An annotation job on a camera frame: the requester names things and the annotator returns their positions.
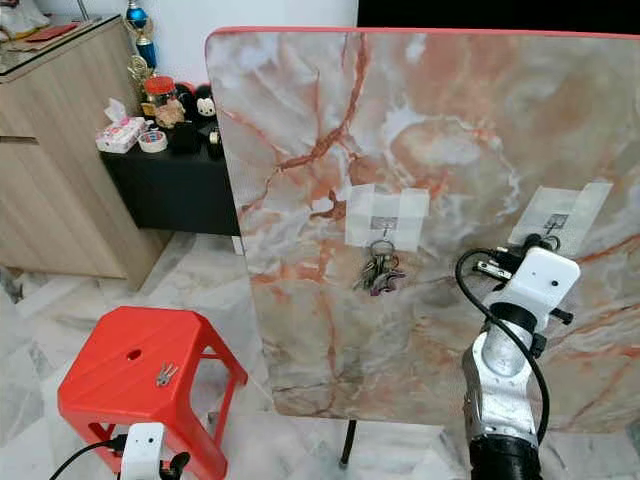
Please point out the small silver key set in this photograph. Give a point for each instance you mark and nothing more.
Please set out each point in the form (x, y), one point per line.
(166, 375)

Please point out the red plastic stool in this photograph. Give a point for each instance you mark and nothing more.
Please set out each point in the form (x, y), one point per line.
(130, 352)

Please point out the light wooden cabinet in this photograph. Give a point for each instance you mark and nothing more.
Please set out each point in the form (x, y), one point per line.
(60, 200)

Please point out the marble folding table red rim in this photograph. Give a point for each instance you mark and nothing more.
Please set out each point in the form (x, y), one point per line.
(360, 130)

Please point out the white pink tissue pack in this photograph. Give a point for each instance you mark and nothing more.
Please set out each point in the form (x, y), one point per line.
(122, 132)

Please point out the black television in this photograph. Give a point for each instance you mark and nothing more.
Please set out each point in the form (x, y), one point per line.
(500, 12)

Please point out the white tape roll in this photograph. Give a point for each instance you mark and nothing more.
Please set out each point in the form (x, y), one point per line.
(142, 142)

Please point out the black low sideboard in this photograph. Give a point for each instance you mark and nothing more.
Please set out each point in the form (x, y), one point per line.
(170, 195)

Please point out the white robed statue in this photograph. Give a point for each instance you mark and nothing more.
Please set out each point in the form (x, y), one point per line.
(20, 15)

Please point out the flat red box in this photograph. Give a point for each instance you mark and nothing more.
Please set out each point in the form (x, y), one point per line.
(55, 32)

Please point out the small gold trophy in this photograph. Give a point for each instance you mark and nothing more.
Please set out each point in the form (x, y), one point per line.
(139, 75)

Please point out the clear jar red lid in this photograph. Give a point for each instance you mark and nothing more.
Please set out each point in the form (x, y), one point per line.
(163, 100)

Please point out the metal lamp stand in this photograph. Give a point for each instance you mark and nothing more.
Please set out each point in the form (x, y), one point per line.
(82, 8)

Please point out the black tape dispenser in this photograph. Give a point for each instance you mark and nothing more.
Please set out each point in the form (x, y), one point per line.
(215, 142)

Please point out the tall blue trophy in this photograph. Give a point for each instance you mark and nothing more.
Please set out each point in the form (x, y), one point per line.
(138, 20)

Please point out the black round plush toy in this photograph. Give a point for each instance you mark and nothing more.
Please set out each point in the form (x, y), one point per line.
(205, 100)

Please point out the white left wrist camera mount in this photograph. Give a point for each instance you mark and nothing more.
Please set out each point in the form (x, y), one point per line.
(143, 450)

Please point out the taped adhesive wall hook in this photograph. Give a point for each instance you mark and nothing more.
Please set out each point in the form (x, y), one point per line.
(385, 212)
(570, 212)

